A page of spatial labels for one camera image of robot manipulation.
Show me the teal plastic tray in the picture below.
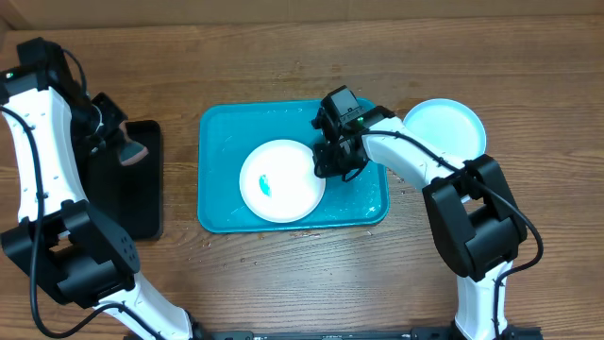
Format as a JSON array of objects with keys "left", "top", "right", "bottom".
[{"left": 197, "top": 99, "right": 390, "bottom": 233}]

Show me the black plastic tray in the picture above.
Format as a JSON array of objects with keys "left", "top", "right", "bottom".
[{"left": 76, "top": 120, "right": 163, "bottom": 241}]

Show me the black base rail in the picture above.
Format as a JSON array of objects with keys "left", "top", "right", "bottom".
[{"left": 202, "top": 325, "right": 544, "bottom": 340}]

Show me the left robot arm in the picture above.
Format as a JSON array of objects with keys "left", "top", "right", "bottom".
[{"left": 1, "top": 70, "right": 203, "bottom": 339}]

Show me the dark scrubbing sponge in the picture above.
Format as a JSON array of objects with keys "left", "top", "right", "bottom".
[{"left": 118, "top": 121, "right": 148, "bottom": 166}]

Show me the white plate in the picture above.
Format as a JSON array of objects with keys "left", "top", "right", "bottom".
[{"left": 239, "top": 139, "right": 327, "bottom": 224}]

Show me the light blue plate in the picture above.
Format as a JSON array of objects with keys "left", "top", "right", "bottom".
[{"left": 403, "top": 98, "right": 487, "bottom": 160}]

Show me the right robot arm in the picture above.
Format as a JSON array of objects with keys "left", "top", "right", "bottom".
[{"left": 311, "top": 106, "right": 527, "bottom": 339}]

